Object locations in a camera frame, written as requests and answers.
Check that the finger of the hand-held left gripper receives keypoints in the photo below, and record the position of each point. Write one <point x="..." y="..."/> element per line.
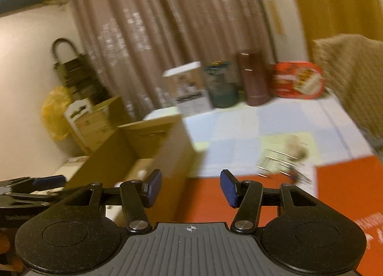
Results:
<point x="49" y="181"/>
<point x="33" y="199"/>

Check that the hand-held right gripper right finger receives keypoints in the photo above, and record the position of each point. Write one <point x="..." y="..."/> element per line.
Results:
<point x="229" y="187"/>

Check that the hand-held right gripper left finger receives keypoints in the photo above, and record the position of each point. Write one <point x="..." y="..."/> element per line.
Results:
<point x="154" y="186"/>

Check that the large cardboard box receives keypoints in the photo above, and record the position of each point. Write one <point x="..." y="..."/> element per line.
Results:
<point x="167" y="147"/>

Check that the patterned pale cloth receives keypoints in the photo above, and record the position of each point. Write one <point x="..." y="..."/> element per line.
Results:
<point x="71" y="166"/>

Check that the key bunch with black clip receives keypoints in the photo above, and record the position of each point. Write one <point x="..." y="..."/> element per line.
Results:
<point x="294" y="175"/>

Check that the yellow plastic bag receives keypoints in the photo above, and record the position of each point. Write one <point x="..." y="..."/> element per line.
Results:
<point x="54" y="114"/>

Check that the white carved wooden board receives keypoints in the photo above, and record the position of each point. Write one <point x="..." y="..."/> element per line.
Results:
<point x="73" y="114"/>

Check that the small printed cardboard box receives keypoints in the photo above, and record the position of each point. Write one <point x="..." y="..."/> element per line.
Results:
<point x="98" y="123"/>

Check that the beige round pouch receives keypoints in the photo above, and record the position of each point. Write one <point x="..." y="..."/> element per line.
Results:
<point x="296" y="147"/>

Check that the green glass jar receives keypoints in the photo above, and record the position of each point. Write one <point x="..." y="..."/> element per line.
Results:
<point x="223" y="87"/>

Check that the white product box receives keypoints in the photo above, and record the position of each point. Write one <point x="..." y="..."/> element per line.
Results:
<point x="188" y="90"/>

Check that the brown metal thermos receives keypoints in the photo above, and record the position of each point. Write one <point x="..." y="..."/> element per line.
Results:
<point x="254" y="78"/>

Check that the red printed mat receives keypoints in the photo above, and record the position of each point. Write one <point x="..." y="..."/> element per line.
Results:
<point x="344" y="192"/>

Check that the dark slatted rack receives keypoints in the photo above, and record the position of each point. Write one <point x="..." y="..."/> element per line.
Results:
<point x="77" y="66"/>

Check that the red instant meal container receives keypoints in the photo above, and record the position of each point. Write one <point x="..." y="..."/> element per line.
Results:
<point x="297" y="80"/>

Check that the brown curtain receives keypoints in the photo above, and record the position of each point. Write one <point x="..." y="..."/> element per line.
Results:
<point x="167" y="30"/>

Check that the quilted covered chair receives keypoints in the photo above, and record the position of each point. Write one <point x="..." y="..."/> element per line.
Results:
<point x="353" y="78"/>

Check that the wooden door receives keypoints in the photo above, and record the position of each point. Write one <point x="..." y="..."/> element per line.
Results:
<point x="335" y="0"/>

